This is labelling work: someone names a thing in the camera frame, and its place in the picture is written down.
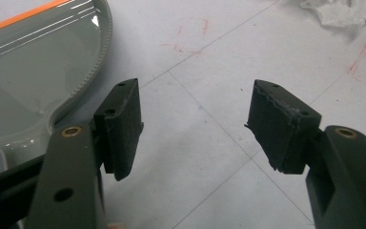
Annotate grey dustpan with orange edge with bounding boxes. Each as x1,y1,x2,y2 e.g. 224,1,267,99
0,0,113,177

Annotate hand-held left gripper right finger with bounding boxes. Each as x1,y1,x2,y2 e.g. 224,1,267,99
244,78,323,176

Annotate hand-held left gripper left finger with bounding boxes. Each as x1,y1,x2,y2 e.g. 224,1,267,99
93,77,145,182

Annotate scattered crumpled white paper scraps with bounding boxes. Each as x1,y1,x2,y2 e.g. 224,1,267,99
299,0,366,29

